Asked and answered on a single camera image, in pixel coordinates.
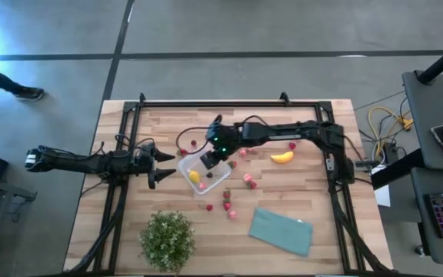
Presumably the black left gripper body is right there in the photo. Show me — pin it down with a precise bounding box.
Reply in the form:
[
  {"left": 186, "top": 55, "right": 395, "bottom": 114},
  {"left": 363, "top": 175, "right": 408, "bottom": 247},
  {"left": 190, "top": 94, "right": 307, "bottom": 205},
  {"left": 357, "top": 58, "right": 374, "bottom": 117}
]
[{"left": 131, "top": 142, "right": 158, "bottom": 190}]

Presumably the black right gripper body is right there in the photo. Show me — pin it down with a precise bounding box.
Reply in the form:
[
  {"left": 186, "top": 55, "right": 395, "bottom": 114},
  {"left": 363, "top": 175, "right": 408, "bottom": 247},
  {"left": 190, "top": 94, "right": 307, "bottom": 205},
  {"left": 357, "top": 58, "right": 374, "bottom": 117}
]
[{"left": 205, "top": 123, "right": 244, "bottom": 159}]

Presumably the clear plastic container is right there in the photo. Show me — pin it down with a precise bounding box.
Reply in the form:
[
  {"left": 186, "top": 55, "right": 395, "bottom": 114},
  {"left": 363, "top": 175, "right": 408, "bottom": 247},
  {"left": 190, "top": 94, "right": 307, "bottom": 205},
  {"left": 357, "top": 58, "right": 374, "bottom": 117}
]
[{"left": 177, "top": 151, "right": 233, "bottom": 195}]

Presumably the yellow toy banana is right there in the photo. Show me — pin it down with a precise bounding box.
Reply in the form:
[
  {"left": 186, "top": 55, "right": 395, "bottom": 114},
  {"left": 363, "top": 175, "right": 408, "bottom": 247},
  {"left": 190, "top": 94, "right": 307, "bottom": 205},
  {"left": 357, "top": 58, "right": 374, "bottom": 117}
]
[{"left": 270, "top": 150, "right": 295, "bottom": 165}]

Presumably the green artificial plant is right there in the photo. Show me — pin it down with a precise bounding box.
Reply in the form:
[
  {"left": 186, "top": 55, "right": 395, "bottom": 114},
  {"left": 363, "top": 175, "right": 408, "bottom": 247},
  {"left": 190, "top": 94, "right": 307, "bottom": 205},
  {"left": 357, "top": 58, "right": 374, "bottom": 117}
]
[{"left": 139, "top": 210, "right": 197, "bottom": 275}]

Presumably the teal folded cloth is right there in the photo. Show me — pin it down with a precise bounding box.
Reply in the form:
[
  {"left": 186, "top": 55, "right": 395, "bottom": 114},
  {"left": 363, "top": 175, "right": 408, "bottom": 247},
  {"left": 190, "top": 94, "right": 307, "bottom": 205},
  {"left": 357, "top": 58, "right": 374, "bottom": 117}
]
[{"left": 248, "top": 208, "right": 315, "bottom": 258}]

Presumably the grey side stand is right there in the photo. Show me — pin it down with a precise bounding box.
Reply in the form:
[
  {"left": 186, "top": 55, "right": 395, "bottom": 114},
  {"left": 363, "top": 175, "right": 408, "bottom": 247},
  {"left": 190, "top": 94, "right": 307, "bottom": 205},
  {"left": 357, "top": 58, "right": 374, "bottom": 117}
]
[{"left": 0, "top": 173, "right": 38, "bottom": 277}]

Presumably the white paper sheet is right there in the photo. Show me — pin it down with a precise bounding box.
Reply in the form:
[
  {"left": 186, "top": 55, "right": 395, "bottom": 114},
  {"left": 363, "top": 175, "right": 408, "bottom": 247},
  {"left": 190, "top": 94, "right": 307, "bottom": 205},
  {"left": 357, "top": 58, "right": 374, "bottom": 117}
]
[{"left": 374, "top": 184, "right": 391, "bottom": 208}]

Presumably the black desk support bar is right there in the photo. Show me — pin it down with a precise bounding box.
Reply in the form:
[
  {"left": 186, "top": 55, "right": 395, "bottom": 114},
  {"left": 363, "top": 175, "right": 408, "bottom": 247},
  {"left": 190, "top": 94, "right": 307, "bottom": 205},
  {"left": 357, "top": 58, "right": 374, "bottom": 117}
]
[{"left": 370, "top": 152, "right": 426, "bottom": 190}]

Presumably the grey desk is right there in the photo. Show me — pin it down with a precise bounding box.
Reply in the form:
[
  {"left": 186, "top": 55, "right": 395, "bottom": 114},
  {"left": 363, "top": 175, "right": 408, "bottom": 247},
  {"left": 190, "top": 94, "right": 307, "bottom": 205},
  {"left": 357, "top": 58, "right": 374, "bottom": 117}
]
[{"left": 401, "top": 71, "right": 443, "bottom": 266}]

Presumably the black pole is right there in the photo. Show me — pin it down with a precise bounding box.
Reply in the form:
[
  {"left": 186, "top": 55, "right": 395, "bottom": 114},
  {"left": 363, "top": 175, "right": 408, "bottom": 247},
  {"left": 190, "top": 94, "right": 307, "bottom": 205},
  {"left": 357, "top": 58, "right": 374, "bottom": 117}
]
[{"left": 416, "top": 36, "right": 443, "bottom": 85}]

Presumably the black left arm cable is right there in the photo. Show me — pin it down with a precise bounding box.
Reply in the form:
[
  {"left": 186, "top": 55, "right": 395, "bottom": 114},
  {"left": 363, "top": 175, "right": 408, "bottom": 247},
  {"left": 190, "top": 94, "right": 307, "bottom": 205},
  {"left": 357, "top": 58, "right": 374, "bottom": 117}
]
[{"left": 112, "top": 132, "right": 155, "bottom": 155}]

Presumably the black metal table frame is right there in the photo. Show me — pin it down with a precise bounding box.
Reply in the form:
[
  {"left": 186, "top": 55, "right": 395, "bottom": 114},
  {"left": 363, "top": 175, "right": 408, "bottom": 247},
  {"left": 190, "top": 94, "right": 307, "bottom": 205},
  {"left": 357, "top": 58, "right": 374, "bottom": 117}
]
[{"left": 66, "top": 91, "right": 396, "bottom": 276}]

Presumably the yellow cable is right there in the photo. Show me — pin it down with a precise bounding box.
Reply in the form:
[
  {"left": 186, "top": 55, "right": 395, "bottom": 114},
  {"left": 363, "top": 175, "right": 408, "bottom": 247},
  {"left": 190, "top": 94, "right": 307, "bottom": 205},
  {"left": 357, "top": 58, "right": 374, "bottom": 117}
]
[{"left": 366, "top": 106, "right": 414, "bottom": 155}]

